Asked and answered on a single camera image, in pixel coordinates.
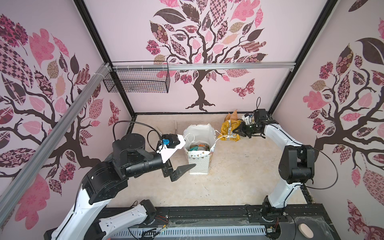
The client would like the white patterned paper bag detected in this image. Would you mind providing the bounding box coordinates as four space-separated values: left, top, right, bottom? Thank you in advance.
183 124 228 175

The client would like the black wire basket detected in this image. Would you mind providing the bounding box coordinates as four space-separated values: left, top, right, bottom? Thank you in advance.
103 60 171 94

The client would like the aluminium rail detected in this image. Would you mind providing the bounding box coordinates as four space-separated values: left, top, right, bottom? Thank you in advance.
1 63 111 224
113 62 296 71

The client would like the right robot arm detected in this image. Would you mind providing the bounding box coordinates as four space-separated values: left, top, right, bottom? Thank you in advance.
232 109 316 218

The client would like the white slotted cable duct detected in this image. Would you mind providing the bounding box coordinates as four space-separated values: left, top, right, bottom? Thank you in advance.
111 226 266 240

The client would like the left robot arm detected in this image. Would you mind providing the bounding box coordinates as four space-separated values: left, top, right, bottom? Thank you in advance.
44 134 196 240

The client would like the orange snack packet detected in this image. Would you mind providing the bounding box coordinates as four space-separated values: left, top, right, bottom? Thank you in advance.
225 110 239 121

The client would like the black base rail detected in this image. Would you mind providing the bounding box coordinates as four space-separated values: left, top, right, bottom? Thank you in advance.
95 204 340 240

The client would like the round beige pad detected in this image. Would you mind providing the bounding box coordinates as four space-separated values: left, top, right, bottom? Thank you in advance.
298 224 314 239

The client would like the yellow snack packet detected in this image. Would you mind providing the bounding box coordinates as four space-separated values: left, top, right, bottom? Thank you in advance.
220 120 242 142

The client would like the left aluminium rail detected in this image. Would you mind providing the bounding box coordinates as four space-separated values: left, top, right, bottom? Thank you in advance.
1 63 111 224

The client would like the teal snack packet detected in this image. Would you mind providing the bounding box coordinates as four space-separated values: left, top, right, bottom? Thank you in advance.
189 145 207 152

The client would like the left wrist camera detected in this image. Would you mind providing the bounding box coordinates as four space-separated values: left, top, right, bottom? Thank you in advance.
156 134 186 164

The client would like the back aluminium rail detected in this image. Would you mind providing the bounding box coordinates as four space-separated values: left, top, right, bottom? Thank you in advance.
113 62 296 71

